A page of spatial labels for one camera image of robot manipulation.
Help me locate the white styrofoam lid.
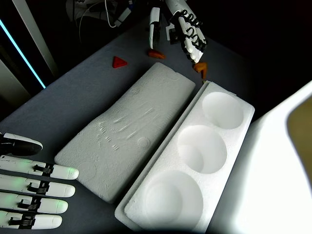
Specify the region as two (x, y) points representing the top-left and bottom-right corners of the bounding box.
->
(54, 62), (196, 205)

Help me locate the white styrofoam tray with hollows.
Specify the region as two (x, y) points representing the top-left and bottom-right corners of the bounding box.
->
(114, 80), (256, 234)

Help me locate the orange angled toy piece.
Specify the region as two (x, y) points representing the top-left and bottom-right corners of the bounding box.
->
(192, 62), (209, 80)

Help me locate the red triangle block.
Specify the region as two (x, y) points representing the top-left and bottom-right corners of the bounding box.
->
(112, 56), (128, 70)

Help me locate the white plug connector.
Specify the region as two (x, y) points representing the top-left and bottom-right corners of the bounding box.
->
(116, 4), (131, 26)

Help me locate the grey table cloth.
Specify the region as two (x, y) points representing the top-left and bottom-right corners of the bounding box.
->
(0, 14), (259, 234)

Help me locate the large blurred white shell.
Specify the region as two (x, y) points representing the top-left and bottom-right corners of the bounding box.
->
(229, 80), (312, 234)

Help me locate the cyan light strip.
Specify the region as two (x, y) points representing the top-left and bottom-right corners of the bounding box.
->
(0, 19), (46, 89)

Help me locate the thick white cable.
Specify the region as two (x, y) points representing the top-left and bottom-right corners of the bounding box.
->
(104, 0), (120, 29)

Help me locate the thin white cable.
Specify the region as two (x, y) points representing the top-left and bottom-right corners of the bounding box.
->
(77, 7), (106, 42)

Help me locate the white post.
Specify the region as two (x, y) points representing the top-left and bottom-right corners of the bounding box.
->
(12, 0), (60, 76)

